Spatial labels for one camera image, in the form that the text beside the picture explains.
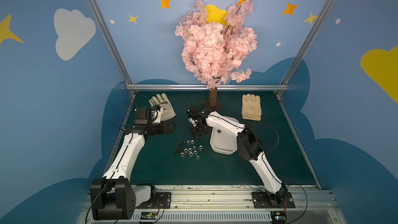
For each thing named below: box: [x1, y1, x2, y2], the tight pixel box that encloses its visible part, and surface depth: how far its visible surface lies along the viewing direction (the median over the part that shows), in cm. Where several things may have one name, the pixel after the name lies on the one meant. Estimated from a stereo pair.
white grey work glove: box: [148, 92, 177, 121], surface depth 117 cm
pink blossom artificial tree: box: [175, 0, 258, 90], surface depth 71 cm
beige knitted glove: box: [241, 93, 262, 121], surface depth 114 cm
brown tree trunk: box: [208, 87, 218, 108], surface depth 109 cm
